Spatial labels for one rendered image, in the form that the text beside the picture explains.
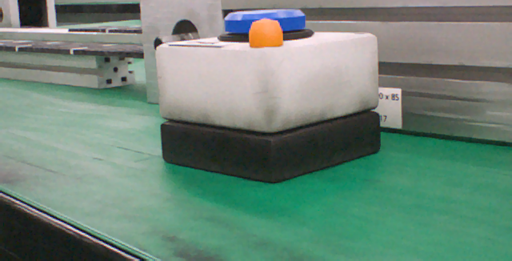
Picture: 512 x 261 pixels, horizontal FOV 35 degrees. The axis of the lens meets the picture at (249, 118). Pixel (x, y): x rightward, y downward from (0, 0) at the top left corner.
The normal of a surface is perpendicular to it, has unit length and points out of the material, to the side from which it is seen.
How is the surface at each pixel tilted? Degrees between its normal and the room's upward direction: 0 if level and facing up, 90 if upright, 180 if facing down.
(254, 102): 90
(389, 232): 0
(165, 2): 90
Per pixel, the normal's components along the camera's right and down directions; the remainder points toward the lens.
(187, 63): -0.72, 0.16
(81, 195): -0.05, -0.98
